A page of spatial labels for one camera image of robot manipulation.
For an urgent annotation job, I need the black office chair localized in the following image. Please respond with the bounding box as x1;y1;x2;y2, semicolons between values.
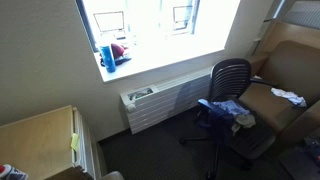
179;58;276;180

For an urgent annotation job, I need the tan upholstered armchair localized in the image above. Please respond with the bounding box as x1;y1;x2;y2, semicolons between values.
241;20;320;143

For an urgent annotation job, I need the maroon cap on windowsill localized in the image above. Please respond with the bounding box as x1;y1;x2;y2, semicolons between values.
111;43;124;59

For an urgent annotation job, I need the blue water bottle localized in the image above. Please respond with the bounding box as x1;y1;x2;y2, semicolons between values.
99;41;116;73

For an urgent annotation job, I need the yellow sticky note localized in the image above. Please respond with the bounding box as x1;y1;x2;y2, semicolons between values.
70;133;80;151

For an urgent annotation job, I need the light wooden desk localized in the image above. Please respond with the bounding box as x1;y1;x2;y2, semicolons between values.
0;105;102;180

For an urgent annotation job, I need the red white blue object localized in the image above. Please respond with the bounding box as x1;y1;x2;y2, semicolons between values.
0;164;28;180

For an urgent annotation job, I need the blue t-shirt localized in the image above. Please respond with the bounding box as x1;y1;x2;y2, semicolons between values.
196;99;250;144

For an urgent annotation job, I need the white wall radiator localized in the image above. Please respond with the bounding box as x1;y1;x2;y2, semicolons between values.
120;68;211;134

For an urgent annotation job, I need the white cloth on armchair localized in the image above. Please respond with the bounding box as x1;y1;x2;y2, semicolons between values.
271;88;307;108

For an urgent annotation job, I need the white cloth on chair seat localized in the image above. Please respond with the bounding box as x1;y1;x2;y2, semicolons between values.
232;114;256;134

